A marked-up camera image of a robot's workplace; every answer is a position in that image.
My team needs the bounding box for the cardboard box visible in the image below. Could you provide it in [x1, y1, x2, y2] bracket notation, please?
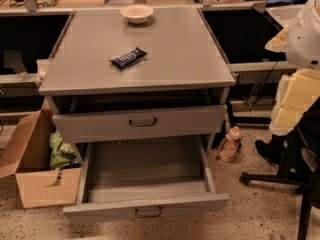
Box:
[0, 102, 81, 208]

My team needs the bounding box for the black shoe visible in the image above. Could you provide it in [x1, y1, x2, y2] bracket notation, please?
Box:
[255, 135, 285, 164]

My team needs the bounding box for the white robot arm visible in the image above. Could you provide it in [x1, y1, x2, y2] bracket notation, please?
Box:
[265, 0, 320, 136]

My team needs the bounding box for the blue snack bar wrapper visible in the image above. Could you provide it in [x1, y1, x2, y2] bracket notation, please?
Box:
[111, 47, 147, 70]

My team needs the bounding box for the grey top drawer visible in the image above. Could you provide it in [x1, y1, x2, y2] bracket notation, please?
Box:
[53, 105, 226, 143]

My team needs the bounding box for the grey drawer cabinet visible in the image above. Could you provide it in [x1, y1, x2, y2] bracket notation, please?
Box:
[40, 7, 234, 144]

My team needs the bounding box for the plastic jar on floor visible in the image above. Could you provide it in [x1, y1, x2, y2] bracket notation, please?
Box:
[217, 126, 241, 162]

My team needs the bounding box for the white bowl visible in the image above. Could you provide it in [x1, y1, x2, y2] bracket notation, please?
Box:
[120, 4, 154, 24]

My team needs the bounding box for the grey drawer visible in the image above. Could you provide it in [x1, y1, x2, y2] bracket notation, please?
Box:
[53, 105, 226, 143]
[63, 136, 229, 224]

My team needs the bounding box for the black office chair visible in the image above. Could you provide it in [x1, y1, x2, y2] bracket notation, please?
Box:
[239, 123, 320, 240]

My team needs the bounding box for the green chip bag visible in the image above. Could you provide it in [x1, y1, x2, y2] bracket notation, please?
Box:
[49, 132, 80, 168]

